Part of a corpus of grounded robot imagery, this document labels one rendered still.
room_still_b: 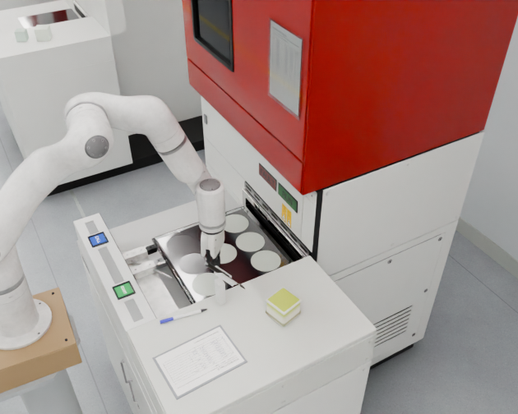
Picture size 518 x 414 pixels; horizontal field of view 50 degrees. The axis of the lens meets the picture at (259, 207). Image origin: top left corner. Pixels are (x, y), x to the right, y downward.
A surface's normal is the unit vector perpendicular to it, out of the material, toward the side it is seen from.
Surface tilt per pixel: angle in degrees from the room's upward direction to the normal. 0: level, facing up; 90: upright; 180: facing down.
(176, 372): 0
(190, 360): 0
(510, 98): 90
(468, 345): 0
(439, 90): 90
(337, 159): 90
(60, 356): 90
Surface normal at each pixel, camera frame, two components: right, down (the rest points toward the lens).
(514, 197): -0.87, 0.31
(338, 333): 0.00, -0.77
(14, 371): 0.44, 0.57
